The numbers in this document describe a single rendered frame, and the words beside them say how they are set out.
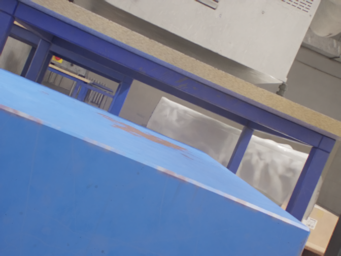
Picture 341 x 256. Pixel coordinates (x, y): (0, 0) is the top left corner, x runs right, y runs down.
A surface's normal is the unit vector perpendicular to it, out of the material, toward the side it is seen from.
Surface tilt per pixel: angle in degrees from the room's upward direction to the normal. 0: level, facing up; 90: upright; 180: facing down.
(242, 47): 90
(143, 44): 90
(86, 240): 90
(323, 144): 90
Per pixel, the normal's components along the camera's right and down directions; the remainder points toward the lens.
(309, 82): 0.13, 0.07
